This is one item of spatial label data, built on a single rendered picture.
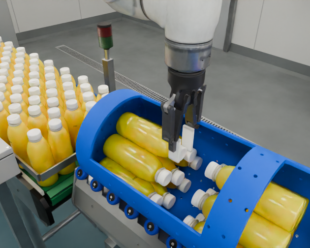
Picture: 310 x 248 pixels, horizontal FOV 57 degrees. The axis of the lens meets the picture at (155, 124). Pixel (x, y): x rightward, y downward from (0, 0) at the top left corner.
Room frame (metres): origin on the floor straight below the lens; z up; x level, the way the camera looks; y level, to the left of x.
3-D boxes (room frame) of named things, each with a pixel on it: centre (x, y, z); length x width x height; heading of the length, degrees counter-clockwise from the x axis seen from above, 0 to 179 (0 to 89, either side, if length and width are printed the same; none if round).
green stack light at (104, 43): (1.26, 0.22, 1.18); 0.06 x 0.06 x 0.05
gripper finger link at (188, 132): (0.55, -0.08, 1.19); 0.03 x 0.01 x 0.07; 49
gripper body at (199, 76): (0.53, -0.06, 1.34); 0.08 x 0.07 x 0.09; 139
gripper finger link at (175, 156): (0.51, -0.05, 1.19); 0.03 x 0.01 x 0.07; 49
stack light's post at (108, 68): (1.26, 0.22, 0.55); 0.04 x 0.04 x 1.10; 49
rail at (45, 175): (0.78, 0.23, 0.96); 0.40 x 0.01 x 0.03; 139
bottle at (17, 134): (0.77, 0.46, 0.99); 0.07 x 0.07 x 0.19
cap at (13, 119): (0.77, 0.46, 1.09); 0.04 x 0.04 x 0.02
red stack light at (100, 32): (1.26, 0.22, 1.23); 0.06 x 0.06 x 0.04
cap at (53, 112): (0.81, 0.34, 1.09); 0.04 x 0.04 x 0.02
